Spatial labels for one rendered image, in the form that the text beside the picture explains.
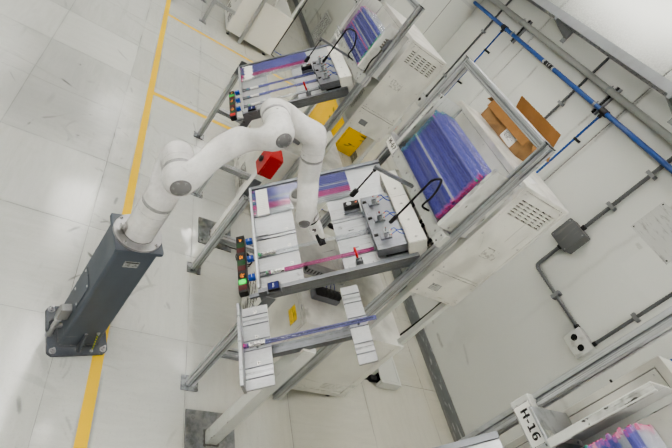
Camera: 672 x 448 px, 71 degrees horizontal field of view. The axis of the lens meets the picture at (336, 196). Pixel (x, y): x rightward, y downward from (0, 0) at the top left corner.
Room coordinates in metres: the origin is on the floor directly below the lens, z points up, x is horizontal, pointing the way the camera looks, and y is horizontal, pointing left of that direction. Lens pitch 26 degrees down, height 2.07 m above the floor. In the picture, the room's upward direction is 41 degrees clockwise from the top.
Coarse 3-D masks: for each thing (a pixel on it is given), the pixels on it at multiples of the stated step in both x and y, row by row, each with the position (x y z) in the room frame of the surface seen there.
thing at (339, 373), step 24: (312, 240) 2.31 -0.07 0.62; (336, 264) 2.29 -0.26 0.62; (336, 288) 2.11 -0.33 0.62; (360, 288) 2.26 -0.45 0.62; (288, 312) 1.85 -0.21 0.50; (312, 312) 1.82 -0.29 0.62; (336, 312) 1.95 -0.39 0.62; (384, 336) 2.06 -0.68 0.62; (336, 360) 1.94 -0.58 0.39; (384, 360) 2.10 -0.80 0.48; (312, 384) 1.96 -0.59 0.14; (336, 384) 2.04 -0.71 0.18
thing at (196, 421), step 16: (304, 352) 1.38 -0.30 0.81; (288, 368) 1.38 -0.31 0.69; (240, 400) 1.41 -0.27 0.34; (256, 400) 1.38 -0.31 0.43; (192, 416) 1.43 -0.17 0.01; (208, 416) 1.49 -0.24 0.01; (224, 416) 1.40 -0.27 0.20; (240, 416) 1.39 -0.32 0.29; (192, 432) 1.38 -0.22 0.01; (208, 432) 1.40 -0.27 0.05; (224, 432) 1.39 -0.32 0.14
